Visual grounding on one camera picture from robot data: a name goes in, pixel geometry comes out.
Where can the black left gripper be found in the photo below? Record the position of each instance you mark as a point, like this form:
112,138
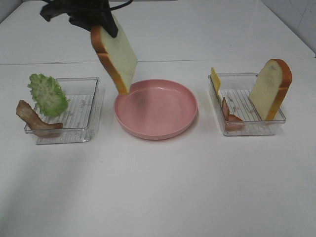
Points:
82,13

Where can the white bread slice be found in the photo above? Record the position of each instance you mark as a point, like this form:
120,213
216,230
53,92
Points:
270,88
116,55

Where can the green lettuce leaf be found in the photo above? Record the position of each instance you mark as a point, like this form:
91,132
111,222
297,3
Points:
48,95

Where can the brown bacon strip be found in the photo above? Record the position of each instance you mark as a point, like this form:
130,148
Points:
25,112

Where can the yellow cheese slice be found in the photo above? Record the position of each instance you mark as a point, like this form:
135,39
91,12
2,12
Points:
215,80

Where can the pink bacon strip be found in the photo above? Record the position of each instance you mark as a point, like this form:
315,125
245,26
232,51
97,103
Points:
230,118

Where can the left clear plastic container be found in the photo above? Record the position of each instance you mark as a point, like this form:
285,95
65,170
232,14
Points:
80,120

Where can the clear plastic container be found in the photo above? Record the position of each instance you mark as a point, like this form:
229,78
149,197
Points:
235,89
80,120

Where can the pink round plate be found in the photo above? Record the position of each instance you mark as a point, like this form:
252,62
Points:
156,109

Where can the right clear plastic container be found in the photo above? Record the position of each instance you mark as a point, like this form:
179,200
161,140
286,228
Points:
235,89

